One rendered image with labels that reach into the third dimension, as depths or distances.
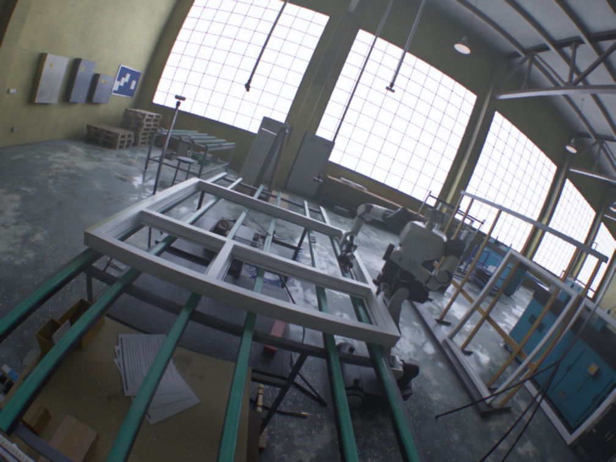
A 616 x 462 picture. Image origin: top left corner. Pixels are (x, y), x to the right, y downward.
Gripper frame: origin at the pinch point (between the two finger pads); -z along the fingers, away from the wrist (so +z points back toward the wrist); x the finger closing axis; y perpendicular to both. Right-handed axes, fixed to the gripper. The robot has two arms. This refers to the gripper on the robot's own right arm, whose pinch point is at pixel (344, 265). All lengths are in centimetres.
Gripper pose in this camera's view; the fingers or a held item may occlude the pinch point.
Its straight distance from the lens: 176.1
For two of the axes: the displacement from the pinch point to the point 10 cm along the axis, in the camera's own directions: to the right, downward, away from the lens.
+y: -6.9, 5.2, 5.0
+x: 7.0, 6.6, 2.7
